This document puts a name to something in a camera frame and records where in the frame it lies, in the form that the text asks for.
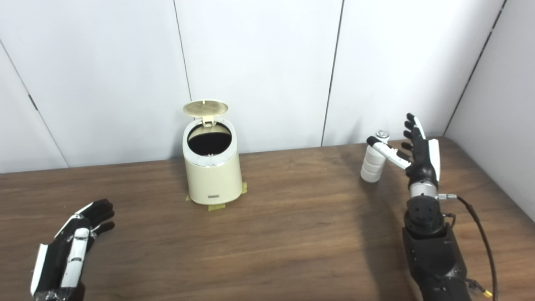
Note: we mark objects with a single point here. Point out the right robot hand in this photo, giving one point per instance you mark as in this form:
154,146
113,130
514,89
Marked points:
422,163

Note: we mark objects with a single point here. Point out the cream-colored bin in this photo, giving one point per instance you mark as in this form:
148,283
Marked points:
213,179

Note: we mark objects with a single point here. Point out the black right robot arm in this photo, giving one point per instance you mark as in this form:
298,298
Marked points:
434,255

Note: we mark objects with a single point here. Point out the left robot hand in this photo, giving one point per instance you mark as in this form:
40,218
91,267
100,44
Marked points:
52,263

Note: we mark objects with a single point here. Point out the small white plastic bottle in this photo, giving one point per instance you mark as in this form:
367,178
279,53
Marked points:
371,167

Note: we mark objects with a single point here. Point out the cream round bin lid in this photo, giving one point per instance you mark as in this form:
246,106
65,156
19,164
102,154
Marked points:
205,107

